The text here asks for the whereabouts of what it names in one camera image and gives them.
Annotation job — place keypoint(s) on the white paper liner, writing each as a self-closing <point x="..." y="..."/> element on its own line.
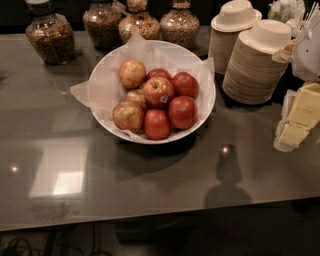
<point x="100" y="90"/>

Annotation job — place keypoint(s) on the glass jar left cereal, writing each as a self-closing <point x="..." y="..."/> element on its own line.
<point x="50" y="33"/>

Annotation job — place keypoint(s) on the back stack paper bowls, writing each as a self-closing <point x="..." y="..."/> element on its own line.
<point x="234" y="17"/>

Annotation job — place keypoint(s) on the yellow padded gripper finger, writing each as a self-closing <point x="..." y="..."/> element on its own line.
<point x="284" y="55"/>
<point x="300" y="114"/>

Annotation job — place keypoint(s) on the glass jar dark cereal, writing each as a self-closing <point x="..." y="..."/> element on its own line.
<point x="101" y="22"/>

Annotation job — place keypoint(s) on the yellow-red apple middle left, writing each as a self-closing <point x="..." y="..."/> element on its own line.
<point x="137" y="96"/>

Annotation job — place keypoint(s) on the plastic bag of cutlery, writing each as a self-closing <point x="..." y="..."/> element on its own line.
<point x="294" y="13"/>

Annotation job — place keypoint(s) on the glass jar colourful cereal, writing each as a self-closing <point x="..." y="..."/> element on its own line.
<point x="138" y="20"/>

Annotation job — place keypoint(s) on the red apple back right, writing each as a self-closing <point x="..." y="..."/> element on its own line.
<point x="185" y="85"/>

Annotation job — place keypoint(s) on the red apple front right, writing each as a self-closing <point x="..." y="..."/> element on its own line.
<point x="183" y="112"/>

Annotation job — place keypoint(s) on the yellowish apple top left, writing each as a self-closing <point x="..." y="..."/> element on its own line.
<point x="132" y="73"/>

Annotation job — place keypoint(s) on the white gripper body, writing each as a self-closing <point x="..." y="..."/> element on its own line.
<point x="308" y="59"/>

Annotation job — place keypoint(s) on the red apple front centre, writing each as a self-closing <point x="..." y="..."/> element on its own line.
<point x="156" y="124"/>

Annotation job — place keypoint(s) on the glass jar light cereal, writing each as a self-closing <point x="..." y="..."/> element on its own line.
<point x="180" y="26"/>

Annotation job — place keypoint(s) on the front stack paper bowls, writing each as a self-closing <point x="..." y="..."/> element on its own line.
<point x="252" y="76"/>

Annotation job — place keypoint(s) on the red apple back centre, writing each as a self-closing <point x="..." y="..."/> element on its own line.
<point x="158" y="72"/>

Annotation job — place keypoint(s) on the white bowl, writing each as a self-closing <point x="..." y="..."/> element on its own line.
<point x="113" y="66"/>

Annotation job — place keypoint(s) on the black mat under bowls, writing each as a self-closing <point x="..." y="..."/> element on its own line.
<point x="287" y="82"/>

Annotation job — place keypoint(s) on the red apple with sticker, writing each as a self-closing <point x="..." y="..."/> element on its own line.
<point x="158" y="92"/>

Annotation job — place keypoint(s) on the yellow-green apple front left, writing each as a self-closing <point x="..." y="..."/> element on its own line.
<point x="128" y="116"/>

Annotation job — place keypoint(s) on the stack paper bowls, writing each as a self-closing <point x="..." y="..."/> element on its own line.
<point x="234" y="17"/>
<point x="252" y="76"/>

